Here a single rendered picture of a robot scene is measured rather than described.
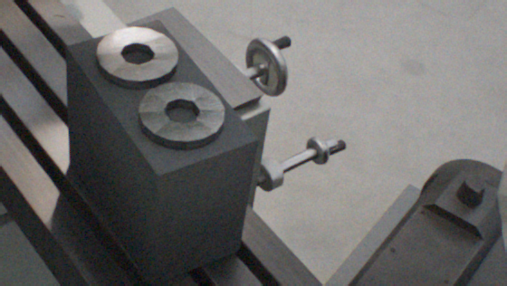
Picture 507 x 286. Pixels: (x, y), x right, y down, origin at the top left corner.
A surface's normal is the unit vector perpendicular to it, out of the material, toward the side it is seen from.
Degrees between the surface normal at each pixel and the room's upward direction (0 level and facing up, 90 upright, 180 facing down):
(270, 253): 0
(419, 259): 0
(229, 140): 0
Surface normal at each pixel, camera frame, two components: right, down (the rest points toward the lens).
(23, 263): 0.57, 0.62
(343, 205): 0.07, -0.69
